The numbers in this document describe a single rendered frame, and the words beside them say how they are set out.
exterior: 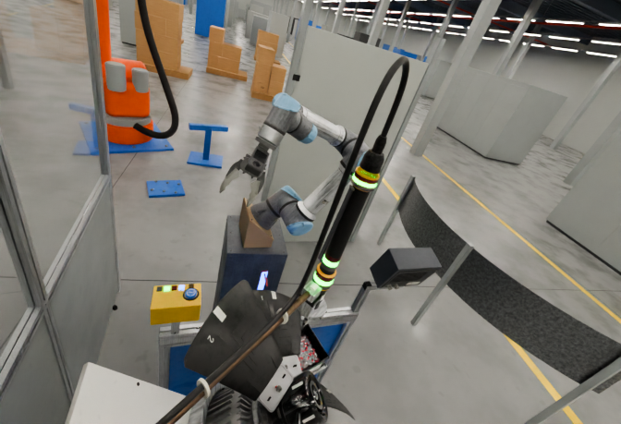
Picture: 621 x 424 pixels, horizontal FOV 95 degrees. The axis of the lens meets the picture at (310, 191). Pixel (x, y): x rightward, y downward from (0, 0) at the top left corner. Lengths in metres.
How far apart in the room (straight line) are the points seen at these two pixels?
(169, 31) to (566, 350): 8.50
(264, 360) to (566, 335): 2.09
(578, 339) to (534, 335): 0.22
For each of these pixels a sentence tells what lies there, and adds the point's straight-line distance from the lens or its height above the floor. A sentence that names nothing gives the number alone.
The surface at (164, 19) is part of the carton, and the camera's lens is 8.41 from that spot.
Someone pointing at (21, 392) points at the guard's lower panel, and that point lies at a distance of 1.36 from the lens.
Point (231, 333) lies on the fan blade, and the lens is 0.73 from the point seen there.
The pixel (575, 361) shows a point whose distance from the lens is 2.67.
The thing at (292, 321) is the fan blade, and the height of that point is 1.18.
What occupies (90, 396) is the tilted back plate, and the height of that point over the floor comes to 1.35.
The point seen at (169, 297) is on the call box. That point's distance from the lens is 1.18.
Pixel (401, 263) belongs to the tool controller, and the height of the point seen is 1.23.
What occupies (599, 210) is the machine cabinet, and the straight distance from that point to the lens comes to 6.92.
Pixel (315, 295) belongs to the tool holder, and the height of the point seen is 1.55.
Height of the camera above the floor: 2.01
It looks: 29 degrees down
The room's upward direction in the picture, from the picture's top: 18 degrees clockwise
